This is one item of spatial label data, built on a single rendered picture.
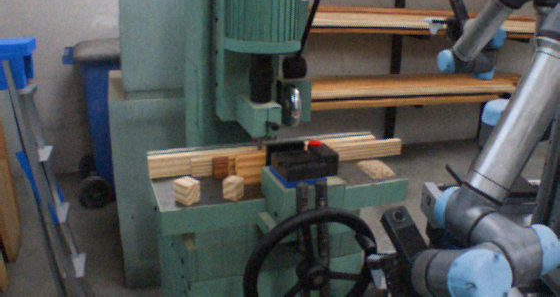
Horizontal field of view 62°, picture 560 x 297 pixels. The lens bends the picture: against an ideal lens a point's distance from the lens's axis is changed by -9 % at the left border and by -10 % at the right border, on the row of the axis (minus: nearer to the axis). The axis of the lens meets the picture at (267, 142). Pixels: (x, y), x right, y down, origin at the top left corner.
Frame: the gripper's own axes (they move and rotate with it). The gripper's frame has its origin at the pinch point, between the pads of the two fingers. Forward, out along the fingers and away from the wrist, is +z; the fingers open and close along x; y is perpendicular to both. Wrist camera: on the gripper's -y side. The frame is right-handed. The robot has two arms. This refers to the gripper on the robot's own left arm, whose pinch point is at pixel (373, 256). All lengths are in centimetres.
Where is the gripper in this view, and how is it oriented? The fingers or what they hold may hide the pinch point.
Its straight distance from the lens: 98.4
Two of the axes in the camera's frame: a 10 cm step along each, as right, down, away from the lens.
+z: -2.3, 1.7, 9.6
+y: 2.2, 9.7, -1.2
